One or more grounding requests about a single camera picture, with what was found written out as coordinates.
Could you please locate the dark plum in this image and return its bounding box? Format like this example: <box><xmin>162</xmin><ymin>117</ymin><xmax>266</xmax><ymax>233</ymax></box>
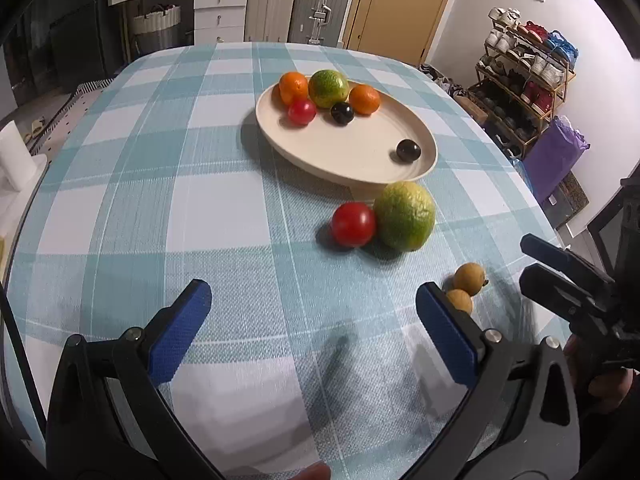
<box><xmin>330</xmin><ymin>101</ymin><xmax>355</xmax><ymax>126</ymax></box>
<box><xmin>396</xmin><ymin>139</ymin><xmax>422</xmax><ymax>164</ymax></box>

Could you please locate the red tomato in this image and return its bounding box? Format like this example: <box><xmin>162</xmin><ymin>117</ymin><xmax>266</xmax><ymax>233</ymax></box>
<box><xmin>330</xmin><ymin>202</ymin><xmax>376</xmax><ymax>248</ymax></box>
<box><xmin>288</xmin><ymin>99</ymin><xmax>317</xmax><ymax>127</ymax></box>

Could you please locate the orange tangerine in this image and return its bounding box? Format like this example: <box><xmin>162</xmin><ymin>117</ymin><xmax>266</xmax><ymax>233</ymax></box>
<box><xmin>348</xmin><ymin>84</ymin><xmax>381</xmax><ymax>116</ymax></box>
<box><xmin>278</xmin><ymin>72</ymin><xmax>308</xmax><ymax>106</ymax></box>

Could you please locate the person's right hand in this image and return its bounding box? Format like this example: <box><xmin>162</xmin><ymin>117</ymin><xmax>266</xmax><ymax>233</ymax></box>
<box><xmin>563</xmin><ymin>335</ymin><xmax>637</xmax><ymax>413</ymax></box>

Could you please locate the person's left hand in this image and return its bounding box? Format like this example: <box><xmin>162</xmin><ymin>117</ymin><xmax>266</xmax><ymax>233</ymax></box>
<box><xmin>290</xmin><ymin>460</ymin><xmax>332</xmax><ymax>480</ymax></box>

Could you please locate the brown longan fruit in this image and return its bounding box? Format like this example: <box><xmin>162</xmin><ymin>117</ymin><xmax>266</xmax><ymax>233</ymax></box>
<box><xmin>446</xmin><ymin>288</ymin><xmax>473</xmax><ymax>315</ymax></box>
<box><xmin>454</xmin><ymin>262</ymin><xmax>488</xmax><ymax>297</ymax></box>

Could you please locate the purple bag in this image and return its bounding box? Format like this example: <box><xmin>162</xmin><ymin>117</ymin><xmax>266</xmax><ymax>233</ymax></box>
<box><xmin>524</xmin><ymin>116</ymin><xmax>590</xmax><ymax>204</ymax></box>

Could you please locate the large green yellow lemon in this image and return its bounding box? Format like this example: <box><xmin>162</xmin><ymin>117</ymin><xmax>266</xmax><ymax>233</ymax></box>
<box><xmin>373</xmin><ymin>181</ymin><xmax>436</xmax><ymax>252</ymax></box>

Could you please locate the wooden shoe rack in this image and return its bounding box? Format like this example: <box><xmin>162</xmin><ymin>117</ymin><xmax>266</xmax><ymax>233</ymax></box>
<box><xmin>468</xmin><ymin>21</ymin><xmax>579</xmax><ymax>159</ymax></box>

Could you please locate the red tomato beside lemon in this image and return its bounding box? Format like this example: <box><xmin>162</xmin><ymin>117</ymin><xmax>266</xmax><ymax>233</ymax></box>
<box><xmin>330</xmin><ymin>202</ymin><xmax>376</xmax><ymax>248</ymax></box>

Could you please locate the teal checkered tablecloth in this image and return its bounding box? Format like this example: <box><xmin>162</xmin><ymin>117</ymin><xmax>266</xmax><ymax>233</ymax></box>
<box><xmin>8</xmin><ymin>44</ymin><xmax>568</xmax><ymax>479</ymax></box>

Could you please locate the cream round plate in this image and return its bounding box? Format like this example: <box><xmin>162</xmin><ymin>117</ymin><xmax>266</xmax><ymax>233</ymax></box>
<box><xmin>255</xmin><ymin>86</ymin><xmax>438</xmax><ymax>188</ymax></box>

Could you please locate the orange tangerine on plate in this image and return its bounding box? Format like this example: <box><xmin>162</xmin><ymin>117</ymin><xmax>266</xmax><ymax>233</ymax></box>
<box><xmin>348</xmin><ymin>84</ymin><xmax>381</xmax><ymax>116</ymax></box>

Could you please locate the white paper roll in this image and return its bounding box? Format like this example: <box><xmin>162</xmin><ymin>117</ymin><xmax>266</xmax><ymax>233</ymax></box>
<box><xmin>0</xmin><ymin>122</ymin><xmax>37</xmax><ymax>191</ymax></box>

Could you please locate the small green lime on plate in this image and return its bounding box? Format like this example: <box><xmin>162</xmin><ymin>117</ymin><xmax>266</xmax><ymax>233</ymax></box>
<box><xmin>308</xmin><ymin>70</ymin><xmax>350</xmax><ymax>110</ymax></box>

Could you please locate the wooden yellow door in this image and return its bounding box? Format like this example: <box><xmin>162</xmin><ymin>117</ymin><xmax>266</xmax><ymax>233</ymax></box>
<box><xmin>343</xmin><ymin>0</ymin><xmax>448</xmax><ymax>66</ymax></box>

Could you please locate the silver aluminium suitcase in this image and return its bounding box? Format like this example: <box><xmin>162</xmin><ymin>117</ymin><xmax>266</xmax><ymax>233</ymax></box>
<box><xmin>288</xmin><ymin>0</ymin><xmax>348</xmax><ymax>48</ymax></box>

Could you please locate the woven laundry basket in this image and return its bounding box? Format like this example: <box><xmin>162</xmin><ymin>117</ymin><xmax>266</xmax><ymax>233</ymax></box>
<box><xmin>131</xmin><ymin>4</ymin><xmax>181</xmax><ymax>55</ymax></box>

